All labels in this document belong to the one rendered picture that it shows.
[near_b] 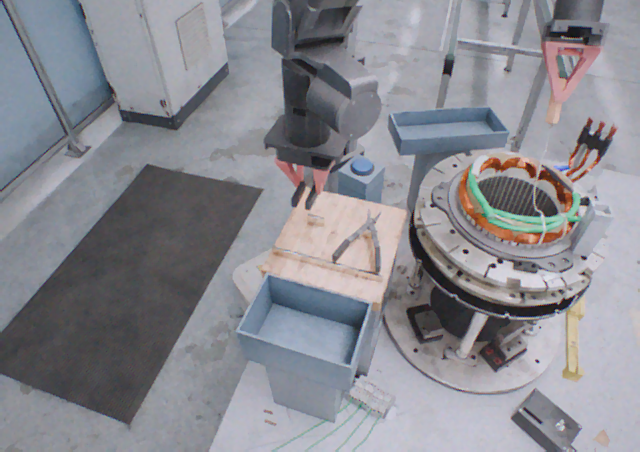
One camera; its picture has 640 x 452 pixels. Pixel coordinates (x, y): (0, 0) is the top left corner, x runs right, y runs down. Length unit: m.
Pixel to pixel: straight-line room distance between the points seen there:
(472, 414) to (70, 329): 1.66
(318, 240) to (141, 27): 2.13
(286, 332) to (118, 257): 1.62
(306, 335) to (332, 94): 0.40
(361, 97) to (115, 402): 1.60
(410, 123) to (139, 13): 1.90
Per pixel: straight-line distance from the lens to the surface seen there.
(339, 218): 0.75
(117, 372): 1.91
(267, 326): 0.72
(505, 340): 0.91
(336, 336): 0.70
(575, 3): 0.63
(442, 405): 0.90
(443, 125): 1.07
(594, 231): 0.72
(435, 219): 0.72
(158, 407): 1.81
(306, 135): 0.53
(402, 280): 1.00
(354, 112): 0.44
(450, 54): 2.05
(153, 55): 2.73
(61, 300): 2.22
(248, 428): 0.88
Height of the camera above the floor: 1.61
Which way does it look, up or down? 45 degrees down
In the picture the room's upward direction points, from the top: straight up
